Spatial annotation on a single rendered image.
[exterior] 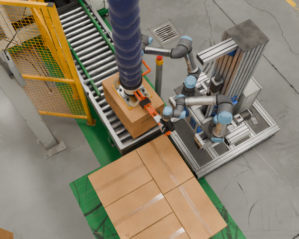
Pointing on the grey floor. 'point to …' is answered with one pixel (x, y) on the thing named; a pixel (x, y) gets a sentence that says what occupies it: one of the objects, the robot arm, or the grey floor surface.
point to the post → (158, 76)
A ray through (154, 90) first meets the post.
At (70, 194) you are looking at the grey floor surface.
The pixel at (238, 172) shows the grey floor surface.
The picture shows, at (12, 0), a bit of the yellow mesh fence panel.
